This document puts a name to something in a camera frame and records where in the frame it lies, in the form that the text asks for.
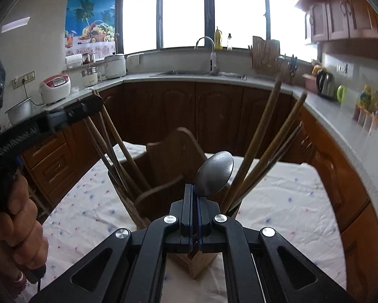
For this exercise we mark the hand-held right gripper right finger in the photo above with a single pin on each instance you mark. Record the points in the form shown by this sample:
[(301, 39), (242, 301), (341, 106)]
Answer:
[(203, 221)]

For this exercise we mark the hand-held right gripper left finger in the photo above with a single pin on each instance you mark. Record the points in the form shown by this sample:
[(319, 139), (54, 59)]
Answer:
[(189, 214)]

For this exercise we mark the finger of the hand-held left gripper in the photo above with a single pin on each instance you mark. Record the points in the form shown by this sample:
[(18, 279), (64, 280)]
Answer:
[(81, 110)]

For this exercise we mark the metal spoon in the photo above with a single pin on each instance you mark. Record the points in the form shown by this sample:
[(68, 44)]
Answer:
[(214, 172)]

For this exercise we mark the wooden utensil holder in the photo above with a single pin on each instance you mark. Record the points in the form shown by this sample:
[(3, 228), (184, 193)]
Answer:
[(173, 164)]

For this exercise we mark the person's left hand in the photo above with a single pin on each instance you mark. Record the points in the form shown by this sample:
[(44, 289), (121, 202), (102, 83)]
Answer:
[(26, 227)]

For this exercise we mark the metal pot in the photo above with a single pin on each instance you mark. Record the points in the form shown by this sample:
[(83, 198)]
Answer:
[(18, 112)]

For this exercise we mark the small white pot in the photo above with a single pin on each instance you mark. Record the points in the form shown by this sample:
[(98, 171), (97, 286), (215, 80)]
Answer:
[(89, 77)]

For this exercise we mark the white and red rice cooker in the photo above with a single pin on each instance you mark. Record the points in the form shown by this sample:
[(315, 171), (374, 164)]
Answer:
[(55, 85)]

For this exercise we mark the paper towel roll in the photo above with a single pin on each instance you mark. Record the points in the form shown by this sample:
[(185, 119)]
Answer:
[(74, 60)]

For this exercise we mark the large white cooker pot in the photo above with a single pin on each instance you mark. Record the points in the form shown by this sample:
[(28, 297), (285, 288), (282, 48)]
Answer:
[(115, 66)]

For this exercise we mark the white container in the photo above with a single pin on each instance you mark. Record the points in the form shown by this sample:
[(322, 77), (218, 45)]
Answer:
[(133, 63)]

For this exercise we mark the brown wooden base cabinets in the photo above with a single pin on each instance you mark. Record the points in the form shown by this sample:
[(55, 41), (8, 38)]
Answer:
[(163, 110)]

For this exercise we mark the white floral tablecloth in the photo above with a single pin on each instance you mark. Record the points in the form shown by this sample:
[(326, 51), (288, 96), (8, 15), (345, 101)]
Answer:
[(286, 202)]

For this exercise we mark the steel kitchen sink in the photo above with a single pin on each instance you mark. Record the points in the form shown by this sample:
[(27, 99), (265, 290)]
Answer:
[(176, 73)]

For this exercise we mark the kitchen window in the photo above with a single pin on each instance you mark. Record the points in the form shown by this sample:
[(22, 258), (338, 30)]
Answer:
[(182, 12)]

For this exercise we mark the kitchen faucet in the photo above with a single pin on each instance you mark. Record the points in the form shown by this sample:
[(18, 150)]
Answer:
[(213, 60)]

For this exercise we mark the yellow bottle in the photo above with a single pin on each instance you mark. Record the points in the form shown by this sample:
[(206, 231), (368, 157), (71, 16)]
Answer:
[(218, 39)]

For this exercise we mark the clear bottle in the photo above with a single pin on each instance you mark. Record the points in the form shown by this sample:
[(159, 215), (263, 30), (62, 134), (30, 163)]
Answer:
[(229, 42)]

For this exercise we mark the dish drying rack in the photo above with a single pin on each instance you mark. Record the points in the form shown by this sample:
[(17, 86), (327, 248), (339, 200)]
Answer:
[(271, 66)]

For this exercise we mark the grey kitchen countertop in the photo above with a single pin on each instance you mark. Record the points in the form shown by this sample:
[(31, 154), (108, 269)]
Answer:
[(334, 113)]

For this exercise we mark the pink container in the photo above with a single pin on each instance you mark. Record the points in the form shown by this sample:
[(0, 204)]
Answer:
[(309, 82)]

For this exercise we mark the steel electric kettle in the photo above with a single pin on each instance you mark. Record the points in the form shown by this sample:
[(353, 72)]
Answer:
[(325, 85)]

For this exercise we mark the wooden cutting boards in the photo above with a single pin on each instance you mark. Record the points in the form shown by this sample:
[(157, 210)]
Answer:
[(266, 49)]

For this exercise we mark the green cup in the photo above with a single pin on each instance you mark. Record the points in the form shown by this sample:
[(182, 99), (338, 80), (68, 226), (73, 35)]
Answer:
[(341, 94)]

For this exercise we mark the cooking oil bottles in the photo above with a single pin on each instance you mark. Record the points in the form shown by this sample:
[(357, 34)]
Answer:
[(367, 97)]

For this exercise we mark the wall socket strip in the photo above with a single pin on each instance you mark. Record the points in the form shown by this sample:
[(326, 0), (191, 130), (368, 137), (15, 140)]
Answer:
[(26, 77)]

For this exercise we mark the tropical fruit wall poster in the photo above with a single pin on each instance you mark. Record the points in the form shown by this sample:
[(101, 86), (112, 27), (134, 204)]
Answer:
[(91, 15)]

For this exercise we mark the white wall socket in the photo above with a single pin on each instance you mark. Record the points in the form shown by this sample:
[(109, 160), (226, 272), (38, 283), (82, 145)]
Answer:
[(342, 68)]

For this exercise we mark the brown wooden wall cabinets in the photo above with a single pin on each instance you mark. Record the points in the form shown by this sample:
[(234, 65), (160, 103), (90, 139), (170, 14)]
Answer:
[(337, 15)]

